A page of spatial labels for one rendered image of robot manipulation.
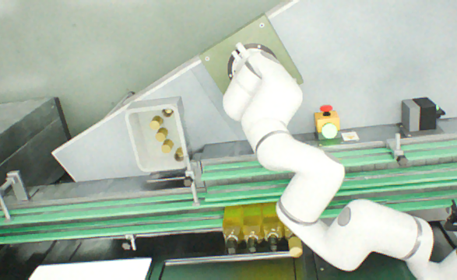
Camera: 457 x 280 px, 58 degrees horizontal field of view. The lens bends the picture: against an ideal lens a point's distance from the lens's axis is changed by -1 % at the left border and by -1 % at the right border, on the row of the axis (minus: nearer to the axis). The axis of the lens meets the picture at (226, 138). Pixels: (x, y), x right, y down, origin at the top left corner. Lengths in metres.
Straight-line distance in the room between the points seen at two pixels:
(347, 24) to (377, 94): 0.25
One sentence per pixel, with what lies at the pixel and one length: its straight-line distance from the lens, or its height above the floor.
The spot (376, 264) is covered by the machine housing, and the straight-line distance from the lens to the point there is 1.35.
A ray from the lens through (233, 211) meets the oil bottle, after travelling 1.26.
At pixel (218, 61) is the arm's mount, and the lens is 1.27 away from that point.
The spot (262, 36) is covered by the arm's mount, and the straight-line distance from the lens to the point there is 1.24.
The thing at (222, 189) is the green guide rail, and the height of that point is 0.91.
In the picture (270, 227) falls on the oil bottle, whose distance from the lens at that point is 1.18.
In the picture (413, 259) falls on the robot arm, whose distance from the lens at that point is 0.85.
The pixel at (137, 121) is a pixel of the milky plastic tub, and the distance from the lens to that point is 1.41.
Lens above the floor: 2.04
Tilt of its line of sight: 66 degrees down
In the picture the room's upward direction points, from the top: 169 degrees counter-clockwise
